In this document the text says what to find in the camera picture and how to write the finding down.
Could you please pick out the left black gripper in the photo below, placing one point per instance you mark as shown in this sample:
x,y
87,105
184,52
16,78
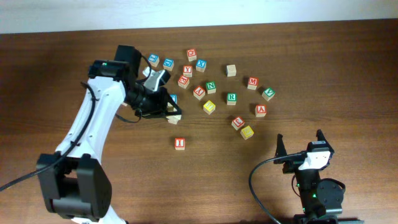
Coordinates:
x,y
160,105

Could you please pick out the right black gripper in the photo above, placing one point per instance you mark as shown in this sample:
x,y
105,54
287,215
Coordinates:
x,y
290,165

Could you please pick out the red I block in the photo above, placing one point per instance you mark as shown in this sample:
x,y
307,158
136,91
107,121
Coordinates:
x,y
180,144

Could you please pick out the yellow C block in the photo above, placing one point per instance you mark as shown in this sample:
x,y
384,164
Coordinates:
x,y
170,108

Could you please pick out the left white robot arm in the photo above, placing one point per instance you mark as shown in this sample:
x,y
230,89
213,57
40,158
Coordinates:
x,y
73,182

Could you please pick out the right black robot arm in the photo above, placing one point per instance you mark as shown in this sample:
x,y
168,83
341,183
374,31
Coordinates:
x,y
321,198

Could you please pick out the blue T block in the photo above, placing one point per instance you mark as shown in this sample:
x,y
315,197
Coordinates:
x,y
174,97

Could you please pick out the red U block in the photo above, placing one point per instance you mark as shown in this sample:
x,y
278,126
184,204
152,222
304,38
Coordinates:
x,y
174,119

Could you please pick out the red E block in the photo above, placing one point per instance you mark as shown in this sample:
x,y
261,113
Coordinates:
x,y
183,82

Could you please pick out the red Y block lower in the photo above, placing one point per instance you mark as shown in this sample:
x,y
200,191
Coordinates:
x,y
199,92

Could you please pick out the red y block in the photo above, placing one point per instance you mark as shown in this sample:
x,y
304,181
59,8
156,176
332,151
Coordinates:
x,y
187,70
199,92

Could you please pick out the red Y block upper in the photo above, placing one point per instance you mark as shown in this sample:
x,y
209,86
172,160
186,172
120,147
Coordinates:
x,y
187,70

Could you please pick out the blue D block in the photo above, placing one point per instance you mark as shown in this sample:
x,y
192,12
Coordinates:
x,y
168,64

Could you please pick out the yellow block centre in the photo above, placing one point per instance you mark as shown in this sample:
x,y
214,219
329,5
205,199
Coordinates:
x,y
209,107

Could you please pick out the green N block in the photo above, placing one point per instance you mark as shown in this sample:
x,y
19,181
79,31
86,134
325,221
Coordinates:
x,y
210,87

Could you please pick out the blue X block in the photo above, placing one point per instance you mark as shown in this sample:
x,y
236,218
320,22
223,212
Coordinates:
x,y
201,65

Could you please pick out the red C block top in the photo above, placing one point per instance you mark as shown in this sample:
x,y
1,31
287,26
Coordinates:
x,y
191,55

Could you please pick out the red A block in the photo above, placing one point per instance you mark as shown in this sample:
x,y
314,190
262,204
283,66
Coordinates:
x,y
261,110

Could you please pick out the yellow block right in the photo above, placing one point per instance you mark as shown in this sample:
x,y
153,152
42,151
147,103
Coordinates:
x,y
247,132

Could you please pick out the green V block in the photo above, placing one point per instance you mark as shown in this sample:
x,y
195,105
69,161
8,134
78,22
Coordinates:
x,y
268,94

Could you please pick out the green R block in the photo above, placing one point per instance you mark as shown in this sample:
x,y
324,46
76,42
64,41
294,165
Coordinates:
x,y
231,99

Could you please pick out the red 3 block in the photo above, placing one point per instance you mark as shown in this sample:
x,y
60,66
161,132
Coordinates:
x,y
237,123

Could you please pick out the plain wooden block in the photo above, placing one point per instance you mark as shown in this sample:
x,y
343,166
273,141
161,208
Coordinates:
x,y
231,70

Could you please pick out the red M block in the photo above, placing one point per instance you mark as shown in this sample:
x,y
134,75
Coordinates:
x,y
253,83

